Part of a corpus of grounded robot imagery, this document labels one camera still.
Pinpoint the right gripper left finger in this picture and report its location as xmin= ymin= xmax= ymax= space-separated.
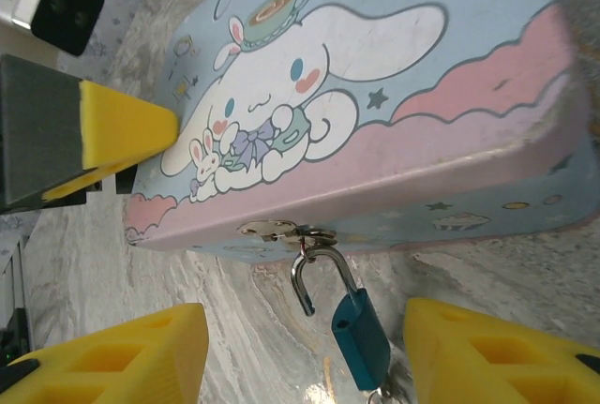
xmin=0 ymin=303 xmax=210 ymax=404

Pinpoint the small teal padlock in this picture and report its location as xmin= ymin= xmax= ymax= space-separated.
xmin=290 ymin=240 xmax=393 ymax=393

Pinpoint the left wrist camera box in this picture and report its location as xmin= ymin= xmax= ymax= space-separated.
xmin=0 ymin=0 xmax=106 ymax=56

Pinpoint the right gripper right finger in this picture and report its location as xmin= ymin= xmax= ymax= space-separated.
xmin=403 ymin=297 xmax=600 ymax=404

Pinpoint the cartoon dog tin box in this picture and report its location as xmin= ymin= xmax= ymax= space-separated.
xmin=122 ymin=0 xmax=600 ymax=265

